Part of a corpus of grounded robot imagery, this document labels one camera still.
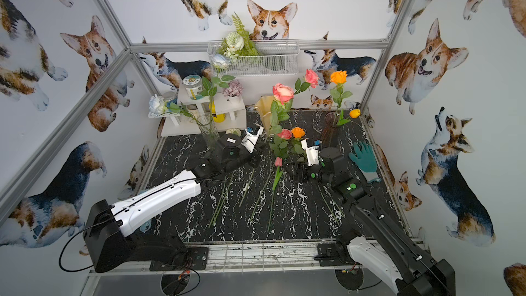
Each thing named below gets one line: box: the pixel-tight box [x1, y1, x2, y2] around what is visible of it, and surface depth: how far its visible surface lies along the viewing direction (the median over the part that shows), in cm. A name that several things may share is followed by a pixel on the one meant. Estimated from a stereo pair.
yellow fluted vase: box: [254, 95, 274, 133], surface depth 100 cm
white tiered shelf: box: [147, 82, 248, 137], surface depth 112 cm
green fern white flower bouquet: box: [217, 11, 259, 62], surface depth 81 cm
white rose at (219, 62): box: [200, 54, 236, 144], surface depth 84 cm
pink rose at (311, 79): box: [293, 69, 320, 96], surface depth 86 cm
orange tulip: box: [336, 108, 361, 127], surface depth 82 cm
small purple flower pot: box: [221, 79, 244, 105], surface depth 100 cm
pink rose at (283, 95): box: [270, 82, 295, 133], surface depth 72 cm
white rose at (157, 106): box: [148, 93, 204, 127], surface depth 78 cm
